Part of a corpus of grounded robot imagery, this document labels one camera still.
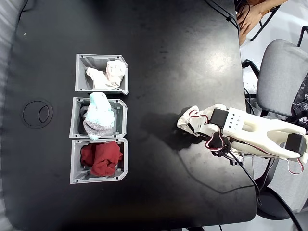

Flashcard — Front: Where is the grey plastic storage bin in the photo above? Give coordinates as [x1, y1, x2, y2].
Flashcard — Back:
[75, 53, 129, 96]
[69, 138, 129, 185]
[69, 97, 128, 139]

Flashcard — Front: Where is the black cable with tie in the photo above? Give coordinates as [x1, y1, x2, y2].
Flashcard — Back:
[204, 0, 240, 31]

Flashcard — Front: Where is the grey office chair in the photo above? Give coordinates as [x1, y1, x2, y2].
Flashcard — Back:
[242, 25, 308, 231]

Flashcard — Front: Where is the black round table grommet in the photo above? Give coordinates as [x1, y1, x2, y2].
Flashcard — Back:
[23, 100, 54, 130]

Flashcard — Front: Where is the person's hand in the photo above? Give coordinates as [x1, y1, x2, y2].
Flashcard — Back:
[237, 6, 262, 46]

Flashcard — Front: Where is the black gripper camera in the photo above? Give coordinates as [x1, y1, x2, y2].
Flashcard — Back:
[208, 131, 233, 158]

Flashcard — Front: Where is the dark red sock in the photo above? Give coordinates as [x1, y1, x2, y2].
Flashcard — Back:
[80, 141, 124, 176]

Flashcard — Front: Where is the white pleated curtain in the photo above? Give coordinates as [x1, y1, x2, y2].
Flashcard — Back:
[0, 0, 27, 231]

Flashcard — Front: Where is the pinkish white sock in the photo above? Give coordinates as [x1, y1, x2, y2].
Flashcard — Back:
[86, 60, 128, 90]

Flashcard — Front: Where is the teal and grey sock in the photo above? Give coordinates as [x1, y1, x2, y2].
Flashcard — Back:
[83, 91, 116, 141]

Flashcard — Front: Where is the thin black cable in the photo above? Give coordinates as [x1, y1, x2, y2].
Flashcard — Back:
[177, 153, 256, 194]

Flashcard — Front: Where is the black floral patterned cloth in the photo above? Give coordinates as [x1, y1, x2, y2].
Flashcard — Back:
[290, 72, 308, 128]

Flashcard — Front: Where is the red white servo cable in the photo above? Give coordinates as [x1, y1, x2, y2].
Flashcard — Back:
[287, 157, 306, 176]

